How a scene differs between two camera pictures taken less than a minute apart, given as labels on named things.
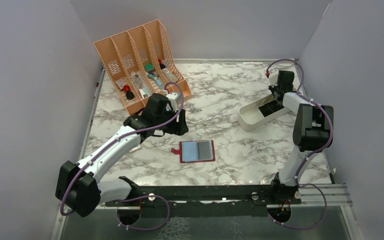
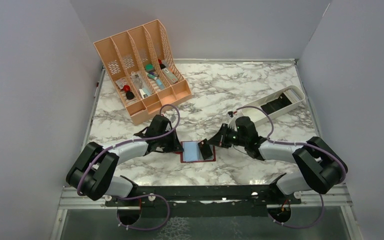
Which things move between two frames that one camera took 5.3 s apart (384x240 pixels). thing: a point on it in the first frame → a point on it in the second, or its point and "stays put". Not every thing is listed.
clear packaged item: [142, 83] stays put
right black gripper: [276, 86] → [219, 139]
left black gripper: [181, 126] → [175, 145]
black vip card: [270, 107] stays put
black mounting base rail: [180, 201] stays put
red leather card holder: [195, 151] stays put
